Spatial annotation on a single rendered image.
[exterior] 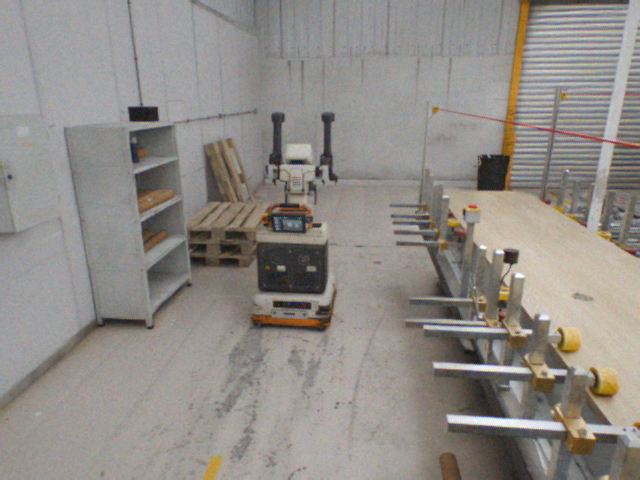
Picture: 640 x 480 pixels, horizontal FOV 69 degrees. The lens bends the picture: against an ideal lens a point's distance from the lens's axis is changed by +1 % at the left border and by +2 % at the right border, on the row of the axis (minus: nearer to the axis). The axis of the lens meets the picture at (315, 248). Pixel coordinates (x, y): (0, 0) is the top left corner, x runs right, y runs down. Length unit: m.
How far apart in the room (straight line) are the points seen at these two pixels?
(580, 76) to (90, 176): 8.62
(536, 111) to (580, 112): 0.78
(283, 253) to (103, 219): 1.35
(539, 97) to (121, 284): 8.18
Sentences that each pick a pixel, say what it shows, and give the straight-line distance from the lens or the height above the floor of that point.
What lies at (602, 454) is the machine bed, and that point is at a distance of 1.78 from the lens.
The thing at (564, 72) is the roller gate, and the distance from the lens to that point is 10.11.
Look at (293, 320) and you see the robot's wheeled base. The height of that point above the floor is 0.10.
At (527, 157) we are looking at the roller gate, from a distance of 10.03.
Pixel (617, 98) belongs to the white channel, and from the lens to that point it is 3.47.
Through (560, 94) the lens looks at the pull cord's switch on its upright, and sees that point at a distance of 4.67.
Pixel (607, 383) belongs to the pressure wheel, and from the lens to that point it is 1.64.
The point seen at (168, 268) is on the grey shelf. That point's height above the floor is 0.17.
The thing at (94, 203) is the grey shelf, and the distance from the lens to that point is 3.77.
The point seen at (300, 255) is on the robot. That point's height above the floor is 0.61.
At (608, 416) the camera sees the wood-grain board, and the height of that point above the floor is 0.90.
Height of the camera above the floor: 1.76
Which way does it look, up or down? 18 degrees down
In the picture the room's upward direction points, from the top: straight up
